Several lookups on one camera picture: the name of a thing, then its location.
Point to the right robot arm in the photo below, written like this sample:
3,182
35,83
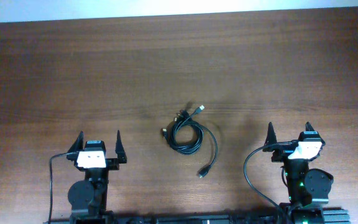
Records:
308,189

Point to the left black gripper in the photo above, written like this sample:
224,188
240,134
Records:
112,164

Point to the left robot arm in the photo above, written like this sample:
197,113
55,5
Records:
88,197

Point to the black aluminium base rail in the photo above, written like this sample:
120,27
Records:
228,217

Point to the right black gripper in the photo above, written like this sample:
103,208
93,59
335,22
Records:
281,152

